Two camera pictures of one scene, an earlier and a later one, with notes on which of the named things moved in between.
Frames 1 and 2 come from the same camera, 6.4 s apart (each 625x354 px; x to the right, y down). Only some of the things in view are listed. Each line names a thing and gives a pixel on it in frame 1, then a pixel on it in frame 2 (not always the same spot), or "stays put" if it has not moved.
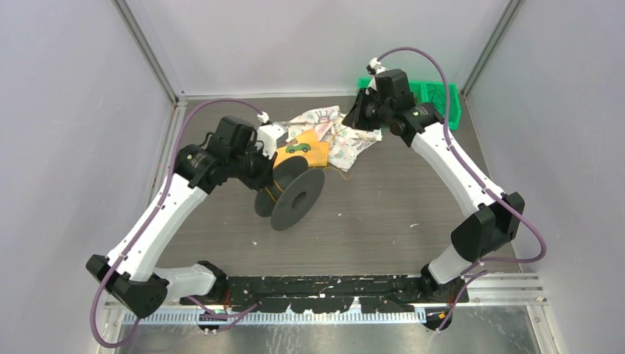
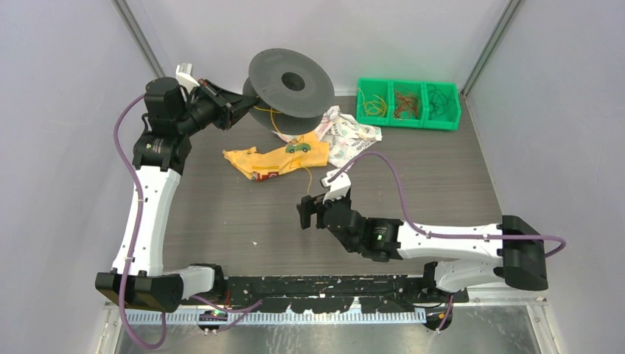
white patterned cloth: [344, 141] stays put
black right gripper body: [365, 115] → [315, 204]
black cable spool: [295, 189] → [293, 91]
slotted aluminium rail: [275, 318] stays put
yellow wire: [320, 167] → [271, 110]
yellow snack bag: [307, 146] stays put
